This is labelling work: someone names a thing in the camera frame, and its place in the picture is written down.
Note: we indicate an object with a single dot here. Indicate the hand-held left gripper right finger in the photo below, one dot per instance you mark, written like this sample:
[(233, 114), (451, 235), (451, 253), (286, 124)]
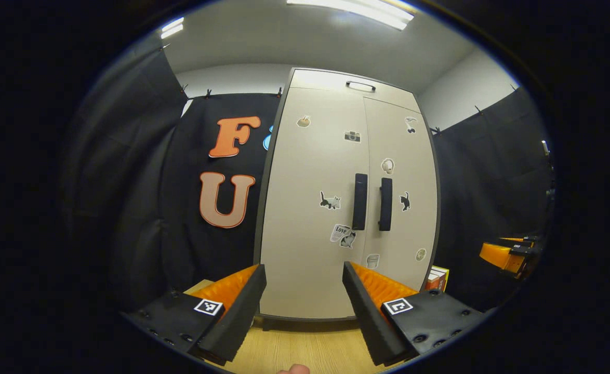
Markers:
[(367, 317)]

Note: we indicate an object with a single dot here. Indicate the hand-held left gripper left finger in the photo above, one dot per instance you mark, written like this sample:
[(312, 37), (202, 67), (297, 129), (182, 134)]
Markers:
[(237, 322)]

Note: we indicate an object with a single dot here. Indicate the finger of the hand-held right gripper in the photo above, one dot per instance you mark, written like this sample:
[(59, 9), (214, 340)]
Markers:
[(500, 255), (528, 244)]

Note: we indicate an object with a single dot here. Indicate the white shoe cabinet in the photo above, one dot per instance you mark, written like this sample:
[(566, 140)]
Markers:
[(294, 323)]

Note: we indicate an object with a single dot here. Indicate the white cabinet door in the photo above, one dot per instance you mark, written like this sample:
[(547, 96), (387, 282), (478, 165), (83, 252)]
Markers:
[(419, 228), (305, 234)]

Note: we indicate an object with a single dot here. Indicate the white cabinet drawer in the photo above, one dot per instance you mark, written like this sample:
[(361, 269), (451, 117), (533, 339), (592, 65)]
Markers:
[(315, 80)]

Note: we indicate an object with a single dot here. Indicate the red and yellow box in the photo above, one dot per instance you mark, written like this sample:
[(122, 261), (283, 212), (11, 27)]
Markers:
[(436, 279)]

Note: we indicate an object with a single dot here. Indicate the black backdrop cloth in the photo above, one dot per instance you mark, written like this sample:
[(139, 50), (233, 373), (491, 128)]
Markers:
[(492, 182), (128, 208)]

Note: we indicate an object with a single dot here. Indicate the long ceiling light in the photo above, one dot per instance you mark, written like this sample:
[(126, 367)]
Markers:
[(352, 10)]

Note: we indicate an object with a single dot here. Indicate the small ceiling light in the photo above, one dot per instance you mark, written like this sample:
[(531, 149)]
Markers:
[(172, 28)]

